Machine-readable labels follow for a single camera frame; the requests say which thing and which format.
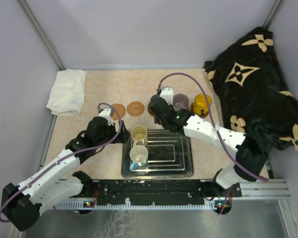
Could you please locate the dark wooden coaster back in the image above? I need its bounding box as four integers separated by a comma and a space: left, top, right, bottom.
147, 106, 154, 117

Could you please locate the dark wooden coaster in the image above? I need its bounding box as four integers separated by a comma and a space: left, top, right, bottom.
147, 106, 154, 117
190, 103, 209, 118

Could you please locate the purple cup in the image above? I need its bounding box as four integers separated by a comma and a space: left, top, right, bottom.
173, 93, 189, 111

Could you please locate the woven coaster smooth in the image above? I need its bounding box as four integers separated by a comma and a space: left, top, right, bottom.
127, 101, 145, 117

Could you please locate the woven coaster frilled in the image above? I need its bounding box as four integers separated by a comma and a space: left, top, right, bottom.
112, 104, 126, 120

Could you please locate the cream yellow cup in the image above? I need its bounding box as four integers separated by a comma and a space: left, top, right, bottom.
131, 125, 148, 147

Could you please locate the white cup blue handle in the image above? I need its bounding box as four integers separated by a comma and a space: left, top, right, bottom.
129, 145, 149, 171

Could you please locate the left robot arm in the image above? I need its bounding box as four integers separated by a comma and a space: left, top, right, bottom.
0, 116, 130, 231

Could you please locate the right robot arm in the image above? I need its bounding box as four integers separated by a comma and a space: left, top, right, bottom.
149, 95, 268, 196

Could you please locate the metal tray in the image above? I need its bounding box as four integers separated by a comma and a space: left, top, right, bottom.
121, 129, 194, 179

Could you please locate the white folded cloth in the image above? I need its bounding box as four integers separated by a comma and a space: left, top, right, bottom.
46, 69, 87, 117

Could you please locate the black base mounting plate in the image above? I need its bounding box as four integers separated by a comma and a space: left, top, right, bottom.
64, 178, 242, 206

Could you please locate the black floral blanket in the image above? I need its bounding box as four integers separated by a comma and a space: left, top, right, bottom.
203, 27, 298, 151

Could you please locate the aluminium frame rail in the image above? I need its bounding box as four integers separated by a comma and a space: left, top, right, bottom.
19, 178, 293, 211

